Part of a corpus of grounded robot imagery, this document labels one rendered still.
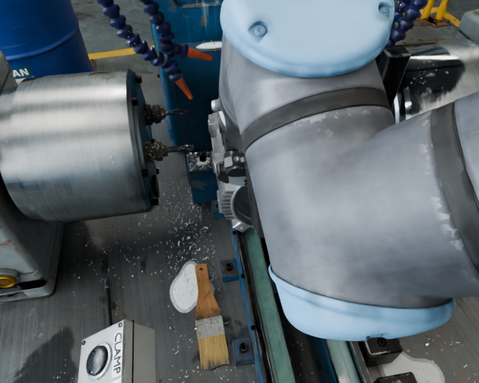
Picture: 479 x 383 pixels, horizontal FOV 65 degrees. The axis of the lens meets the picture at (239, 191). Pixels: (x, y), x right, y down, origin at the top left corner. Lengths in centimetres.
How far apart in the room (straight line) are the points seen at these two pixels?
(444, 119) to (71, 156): 50
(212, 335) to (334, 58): 60
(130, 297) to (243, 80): 62
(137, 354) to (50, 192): 29
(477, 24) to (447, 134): 73
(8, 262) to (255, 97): 62
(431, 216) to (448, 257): 2
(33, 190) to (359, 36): 52
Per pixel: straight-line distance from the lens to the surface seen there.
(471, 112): 18
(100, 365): 45
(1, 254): 75
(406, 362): 77
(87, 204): 63
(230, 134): 33
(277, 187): 20
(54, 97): 63
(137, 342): 46
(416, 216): 17
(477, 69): 75
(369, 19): 22
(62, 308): 83
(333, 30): 21
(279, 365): 60
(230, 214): 63
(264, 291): 64
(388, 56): 53
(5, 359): 83
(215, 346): 72
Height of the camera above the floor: 149
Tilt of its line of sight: 49 degrees down
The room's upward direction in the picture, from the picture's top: straight up
